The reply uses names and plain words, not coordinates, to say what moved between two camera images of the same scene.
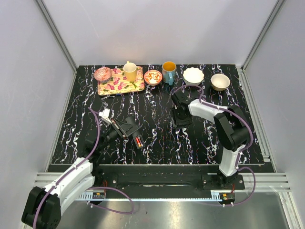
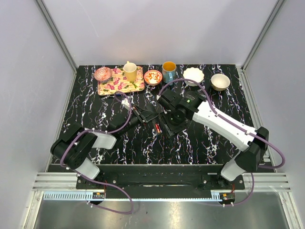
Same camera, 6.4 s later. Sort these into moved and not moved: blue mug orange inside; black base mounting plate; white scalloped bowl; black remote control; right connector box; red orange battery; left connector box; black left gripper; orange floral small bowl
Moved: black left gripper; black remote control; red orange battery
Not moved: black base mounting plate; white scalloped bowl; orange floral small bowl; blue mug orange inside; right connector box; left connector box
